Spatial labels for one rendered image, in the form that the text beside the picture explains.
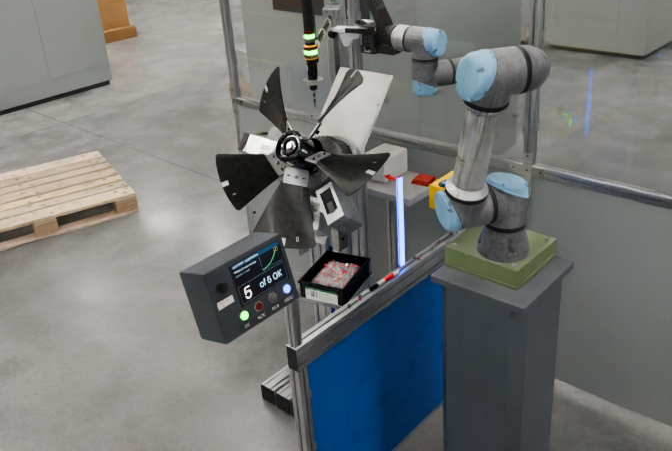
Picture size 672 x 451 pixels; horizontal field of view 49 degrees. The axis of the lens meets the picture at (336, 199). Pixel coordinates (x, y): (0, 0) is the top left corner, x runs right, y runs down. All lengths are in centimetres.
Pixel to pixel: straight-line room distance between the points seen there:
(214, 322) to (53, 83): 647
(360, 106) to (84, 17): 568
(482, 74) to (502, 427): 111
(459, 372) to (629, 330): 93
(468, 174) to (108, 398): 216
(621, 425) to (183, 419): 180
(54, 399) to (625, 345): 245
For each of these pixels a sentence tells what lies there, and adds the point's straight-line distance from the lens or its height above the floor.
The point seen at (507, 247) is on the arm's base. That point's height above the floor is 110.
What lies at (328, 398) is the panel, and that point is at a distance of 241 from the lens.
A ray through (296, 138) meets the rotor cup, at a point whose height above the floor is 124.
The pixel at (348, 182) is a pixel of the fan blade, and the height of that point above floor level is 117.
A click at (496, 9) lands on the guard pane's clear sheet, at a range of 286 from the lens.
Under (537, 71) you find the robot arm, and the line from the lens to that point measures 183.
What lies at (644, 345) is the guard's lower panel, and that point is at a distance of 308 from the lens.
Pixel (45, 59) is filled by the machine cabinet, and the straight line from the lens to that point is 809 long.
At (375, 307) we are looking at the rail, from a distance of 240.
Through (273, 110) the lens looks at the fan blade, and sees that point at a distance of 280.
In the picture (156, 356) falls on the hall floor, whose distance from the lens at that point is 373.
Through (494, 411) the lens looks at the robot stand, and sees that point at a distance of 235.
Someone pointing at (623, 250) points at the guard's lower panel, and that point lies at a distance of 291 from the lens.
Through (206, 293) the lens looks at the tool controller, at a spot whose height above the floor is 120.
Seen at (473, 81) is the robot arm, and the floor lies 164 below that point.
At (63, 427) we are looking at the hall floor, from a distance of 349.
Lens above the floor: 215
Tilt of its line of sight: 25 degrees down
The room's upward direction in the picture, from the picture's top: 4 degrees counter-clockwise
